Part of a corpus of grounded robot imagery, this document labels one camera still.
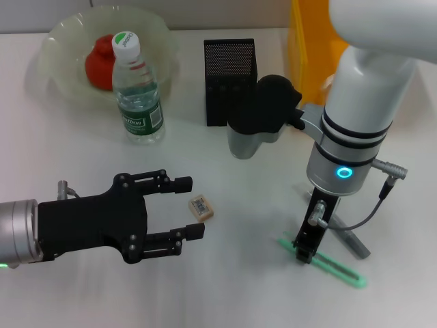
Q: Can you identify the right gripper cable with connector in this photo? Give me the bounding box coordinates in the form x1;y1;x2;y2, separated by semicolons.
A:
306;158;410;230

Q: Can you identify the beige eraser with barcode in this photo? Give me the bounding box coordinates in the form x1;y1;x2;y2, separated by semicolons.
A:
188;194;215;223

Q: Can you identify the grey marker pen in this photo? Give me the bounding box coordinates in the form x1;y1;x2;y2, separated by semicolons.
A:
303;189;372;260

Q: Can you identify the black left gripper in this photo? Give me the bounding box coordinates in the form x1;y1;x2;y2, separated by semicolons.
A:
37;168;206;265

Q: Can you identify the black mesh pen holder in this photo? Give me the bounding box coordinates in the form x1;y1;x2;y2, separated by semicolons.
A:
203;38;259;127

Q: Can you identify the pale green translucent fruit bowl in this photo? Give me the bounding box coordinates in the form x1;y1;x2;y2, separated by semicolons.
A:
37;7;180;110

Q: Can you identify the yellow plastic bin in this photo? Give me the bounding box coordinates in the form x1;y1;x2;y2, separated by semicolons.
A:
286;0;346;107

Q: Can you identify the red-orange toy orange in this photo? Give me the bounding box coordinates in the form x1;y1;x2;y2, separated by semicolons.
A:
84;33;117;92

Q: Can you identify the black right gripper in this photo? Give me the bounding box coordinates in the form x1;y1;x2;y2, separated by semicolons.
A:
292;186;342;265

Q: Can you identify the clear green-label water bottle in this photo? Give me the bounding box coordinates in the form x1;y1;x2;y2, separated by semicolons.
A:
111;31;166;144

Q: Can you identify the mint green utility knife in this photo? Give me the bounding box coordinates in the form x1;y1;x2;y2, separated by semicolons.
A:
275;236;368;290

